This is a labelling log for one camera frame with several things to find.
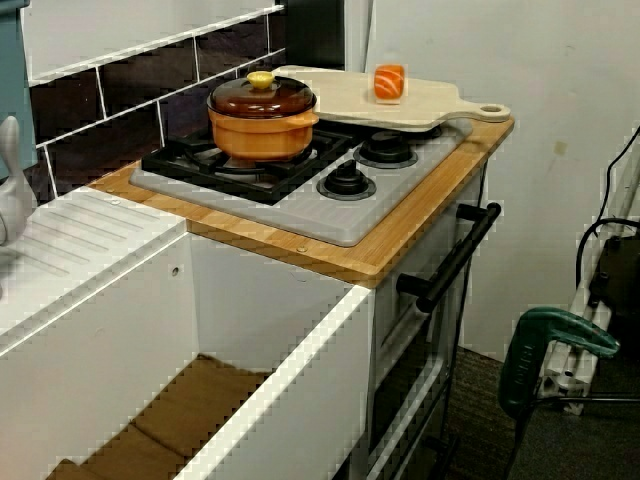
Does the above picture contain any brown glass lid yellow knob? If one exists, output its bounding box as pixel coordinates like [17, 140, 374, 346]
[206, 71, 318, 120]

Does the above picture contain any salmon nigiri sushi toy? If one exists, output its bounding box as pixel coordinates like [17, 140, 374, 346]
[372, 62, 407, 104]

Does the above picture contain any grey toy stove top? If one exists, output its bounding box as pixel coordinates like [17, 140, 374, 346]
[129, 117, 474, 248]

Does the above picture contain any black stove knob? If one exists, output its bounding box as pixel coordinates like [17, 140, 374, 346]
[352, 130, 419, 168]
[316, 161, 378, 202]

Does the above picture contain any white toy oven front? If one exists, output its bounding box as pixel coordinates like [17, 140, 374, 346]
[367, 164, 489, 480]

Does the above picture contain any orange toy cooking pot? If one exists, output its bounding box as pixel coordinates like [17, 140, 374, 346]
[207, 107, 321, 163]

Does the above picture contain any pale wooden cutting board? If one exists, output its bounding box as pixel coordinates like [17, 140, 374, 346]
[272, 64, 513, 134]

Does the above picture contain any black burner grate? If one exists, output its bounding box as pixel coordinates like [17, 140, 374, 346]
[141, 125, 364, 207]

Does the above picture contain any dark slanted panel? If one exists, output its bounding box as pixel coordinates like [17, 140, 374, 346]
[284, 0, 347, 70]

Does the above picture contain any brown folded cloth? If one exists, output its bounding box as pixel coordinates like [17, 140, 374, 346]
[44, 352, 274, 480]

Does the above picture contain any green clamp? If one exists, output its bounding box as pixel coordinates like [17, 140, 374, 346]
[498, 307, 622, 419]

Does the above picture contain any dark boxy device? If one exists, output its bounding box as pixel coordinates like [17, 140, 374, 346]
[588, 234, 640, 321]

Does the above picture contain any grey toy faucet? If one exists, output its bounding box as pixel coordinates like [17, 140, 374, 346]
[0, 115, 39, 301]

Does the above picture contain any teal box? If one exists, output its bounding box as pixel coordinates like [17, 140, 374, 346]
[0, 0, 39, 181]

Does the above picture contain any black oven door handle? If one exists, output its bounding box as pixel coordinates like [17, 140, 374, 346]
[396, 201, 503, 314]

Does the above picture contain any looped black cable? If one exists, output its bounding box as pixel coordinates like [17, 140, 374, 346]
[574, 217, 640, 292]

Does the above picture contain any aluminium frame rail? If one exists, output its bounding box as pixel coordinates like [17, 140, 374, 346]
[537, 149, 640, 416]

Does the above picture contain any thin black cable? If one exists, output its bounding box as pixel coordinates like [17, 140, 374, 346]
[601, 124, 640, 224]

